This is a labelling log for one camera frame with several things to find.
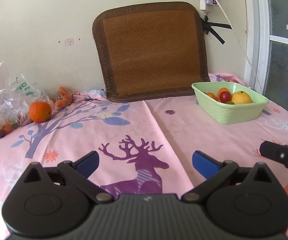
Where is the green tomato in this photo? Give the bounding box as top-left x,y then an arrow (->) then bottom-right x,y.
225,101 -> 235,105

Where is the light green plastic basket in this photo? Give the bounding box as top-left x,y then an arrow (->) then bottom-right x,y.
192,82 -> 269,125

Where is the pink deer print cloth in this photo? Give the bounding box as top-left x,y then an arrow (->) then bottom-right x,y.
0,73 -> 288,240

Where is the large orange at left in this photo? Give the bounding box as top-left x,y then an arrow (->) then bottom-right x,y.
29,101 -> 52,123

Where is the orange plush toy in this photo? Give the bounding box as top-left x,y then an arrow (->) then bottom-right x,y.
54,87 -> 73,110

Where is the red cherry tomato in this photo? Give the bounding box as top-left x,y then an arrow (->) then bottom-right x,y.
219,91 -> 232,103

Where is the mandarin orange centre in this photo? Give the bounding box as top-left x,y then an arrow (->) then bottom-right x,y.
207,93 -> 216,99

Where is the yellow grapefruit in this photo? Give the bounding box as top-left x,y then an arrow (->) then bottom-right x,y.
231,91 -> 252,105

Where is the clear plastic bag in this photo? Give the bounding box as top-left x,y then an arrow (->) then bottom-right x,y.
0,61 -> 61,138

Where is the brown woven seat cushion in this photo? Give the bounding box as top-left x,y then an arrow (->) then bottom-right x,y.
92,2 -> 209,102

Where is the black cushion tie ribbon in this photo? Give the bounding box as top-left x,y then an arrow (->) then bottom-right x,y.
200,15 -> 233,45

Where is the white framed glass door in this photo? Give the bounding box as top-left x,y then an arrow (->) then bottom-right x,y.
244,0 -> 288,110

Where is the pink wall sticker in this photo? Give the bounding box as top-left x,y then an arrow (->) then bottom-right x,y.
64,38 -> 74,46

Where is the white power cable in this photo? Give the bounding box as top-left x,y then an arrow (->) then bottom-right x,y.
208,0 -> 262,93

